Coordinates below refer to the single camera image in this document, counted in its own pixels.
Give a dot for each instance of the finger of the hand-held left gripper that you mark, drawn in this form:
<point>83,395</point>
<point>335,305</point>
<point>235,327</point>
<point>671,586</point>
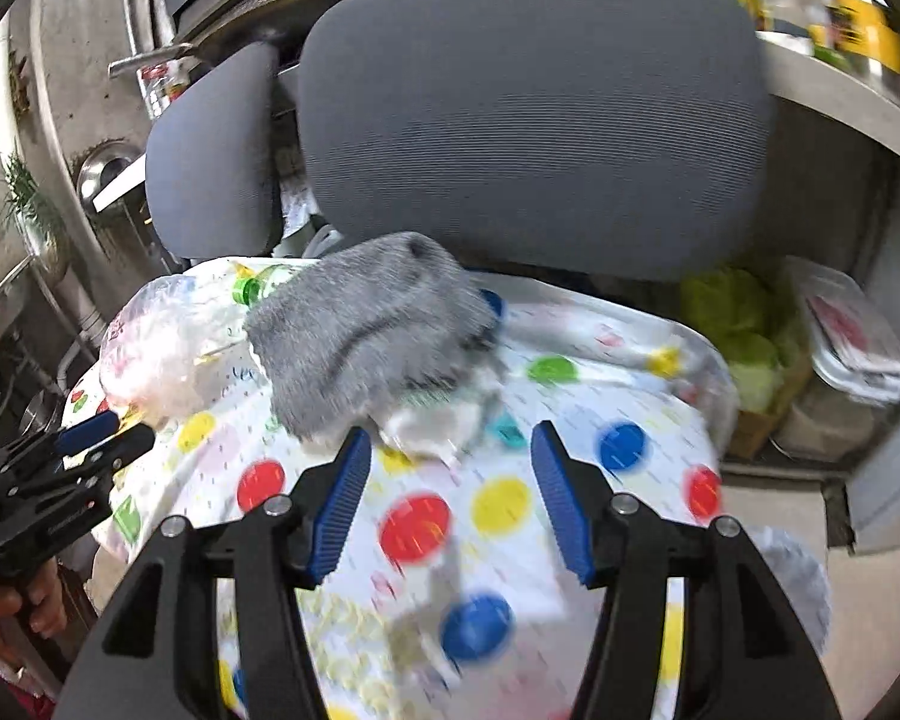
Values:
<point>131,442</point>
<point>86,429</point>

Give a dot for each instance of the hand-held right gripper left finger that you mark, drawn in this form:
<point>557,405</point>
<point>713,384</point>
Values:
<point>341,502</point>

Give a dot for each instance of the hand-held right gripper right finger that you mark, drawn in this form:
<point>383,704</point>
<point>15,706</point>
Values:
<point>562,502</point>

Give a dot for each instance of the clear plastic bag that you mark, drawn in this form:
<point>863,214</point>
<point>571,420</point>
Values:
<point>150,352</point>

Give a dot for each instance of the grey sock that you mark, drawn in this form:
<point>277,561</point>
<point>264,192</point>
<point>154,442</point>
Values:
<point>360,330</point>

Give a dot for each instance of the green plastic bottle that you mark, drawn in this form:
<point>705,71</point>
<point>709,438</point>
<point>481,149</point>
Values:
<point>259,286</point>

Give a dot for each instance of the trash bin with clear liner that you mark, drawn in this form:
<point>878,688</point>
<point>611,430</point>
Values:
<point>795,577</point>

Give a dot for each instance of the person's left hand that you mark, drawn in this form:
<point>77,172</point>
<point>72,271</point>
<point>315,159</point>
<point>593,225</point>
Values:
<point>41,600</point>

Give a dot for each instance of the balloon print tablecloth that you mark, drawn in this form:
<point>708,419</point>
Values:
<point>495,502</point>

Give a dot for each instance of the cardboard box with cabbage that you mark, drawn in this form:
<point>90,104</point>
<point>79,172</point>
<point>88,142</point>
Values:
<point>757,431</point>

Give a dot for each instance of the green potted plant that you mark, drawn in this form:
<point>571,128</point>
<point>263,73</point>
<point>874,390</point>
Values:
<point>28,202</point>

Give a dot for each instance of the napa cabbage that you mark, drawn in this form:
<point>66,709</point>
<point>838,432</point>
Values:
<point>742,330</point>

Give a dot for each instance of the metal bowl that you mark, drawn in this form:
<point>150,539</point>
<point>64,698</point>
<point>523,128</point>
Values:
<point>105,165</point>

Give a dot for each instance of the clear storage container white lid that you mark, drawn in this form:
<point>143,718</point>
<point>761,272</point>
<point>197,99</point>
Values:
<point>817,412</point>

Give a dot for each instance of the red white plastic packet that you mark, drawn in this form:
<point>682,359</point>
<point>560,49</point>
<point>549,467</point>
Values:
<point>847,330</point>

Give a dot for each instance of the clear bottle red label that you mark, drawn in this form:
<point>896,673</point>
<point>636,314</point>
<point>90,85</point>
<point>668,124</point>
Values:
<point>163,86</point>

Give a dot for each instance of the large grey chair back pad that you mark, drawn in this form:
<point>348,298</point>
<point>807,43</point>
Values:
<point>532,112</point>

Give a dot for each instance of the stone kitchen counter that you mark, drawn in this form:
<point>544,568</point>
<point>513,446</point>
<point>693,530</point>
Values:
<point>855,105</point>

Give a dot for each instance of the slim bottle yellow label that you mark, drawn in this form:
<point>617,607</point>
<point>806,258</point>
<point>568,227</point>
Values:
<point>817,11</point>

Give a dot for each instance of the yellow label glass jar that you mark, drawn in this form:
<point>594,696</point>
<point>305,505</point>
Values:
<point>870,34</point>

